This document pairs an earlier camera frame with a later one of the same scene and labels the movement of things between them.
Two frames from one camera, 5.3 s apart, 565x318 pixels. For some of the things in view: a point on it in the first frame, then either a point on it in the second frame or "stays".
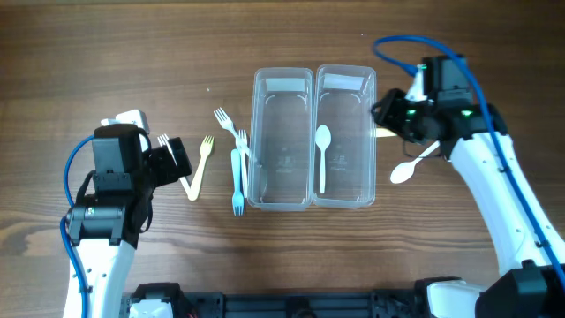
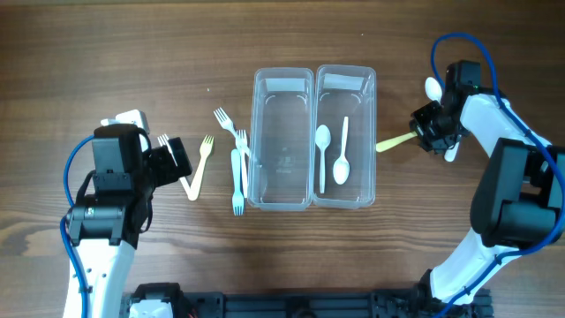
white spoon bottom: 403,171 to 342,170
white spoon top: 323,136 stays
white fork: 165,140 stays
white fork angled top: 228,124 stays
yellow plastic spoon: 385,132 to 382,146
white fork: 242,145 stays
